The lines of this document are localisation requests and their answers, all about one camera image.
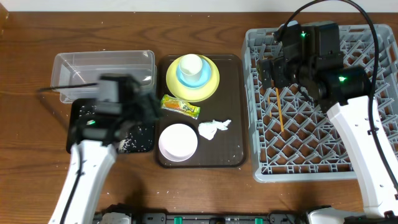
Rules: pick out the grey dishwasher rack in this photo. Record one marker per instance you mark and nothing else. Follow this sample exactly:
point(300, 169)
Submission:
point(310, 148)

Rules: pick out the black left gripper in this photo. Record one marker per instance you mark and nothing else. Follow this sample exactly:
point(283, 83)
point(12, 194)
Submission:
point(147, 106)

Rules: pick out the pile of rice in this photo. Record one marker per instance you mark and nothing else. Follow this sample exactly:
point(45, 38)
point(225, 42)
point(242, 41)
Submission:
point(124, 146)

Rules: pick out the light blue bowl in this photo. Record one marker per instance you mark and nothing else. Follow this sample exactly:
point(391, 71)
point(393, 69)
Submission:
point(205, 75)

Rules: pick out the clear plastic bin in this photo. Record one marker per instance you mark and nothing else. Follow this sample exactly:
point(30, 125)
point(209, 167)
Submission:
point(79, 68)

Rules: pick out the green snack wrapper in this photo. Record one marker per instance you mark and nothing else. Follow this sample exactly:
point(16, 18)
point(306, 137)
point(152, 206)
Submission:
point(179, 106)

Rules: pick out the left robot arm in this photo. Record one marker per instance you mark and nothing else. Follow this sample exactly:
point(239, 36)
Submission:
point(97, 137)

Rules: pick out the white tissue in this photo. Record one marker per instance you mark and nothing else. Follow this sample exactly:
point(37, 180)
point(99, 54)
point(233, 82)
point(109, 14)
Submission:
point(209, 129)

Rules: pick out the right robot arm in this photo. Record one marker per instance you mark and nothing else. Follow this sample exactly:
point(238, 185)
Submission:
point(344, 94)

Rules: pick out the cream plastic cup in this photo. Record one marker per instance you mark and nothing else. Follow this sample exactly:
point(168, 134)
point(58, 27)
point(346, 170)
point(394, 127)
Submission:
point(190, 66)

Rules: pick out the white pink bowl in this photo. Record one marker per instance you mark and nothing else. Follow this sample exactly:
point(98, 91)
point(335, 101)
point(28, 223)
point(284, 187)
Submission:
point(178, 142)

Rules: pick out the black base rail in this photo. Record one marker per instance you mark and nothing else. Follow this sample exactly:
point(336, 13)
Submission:
point(162, 218)

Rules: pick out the black tray bin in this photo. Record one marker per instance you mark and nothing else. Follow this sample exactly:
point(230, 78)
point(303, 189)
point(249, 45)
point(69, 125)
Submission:
point(141, 137)

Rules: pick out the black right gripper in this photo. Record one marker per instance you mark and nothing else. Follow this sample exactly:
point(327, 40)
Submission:
point(278, 66)

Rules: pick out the yellow plate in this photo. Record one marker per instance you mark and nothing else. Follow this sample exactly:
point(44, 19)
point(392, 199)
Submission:
point(192, 94)

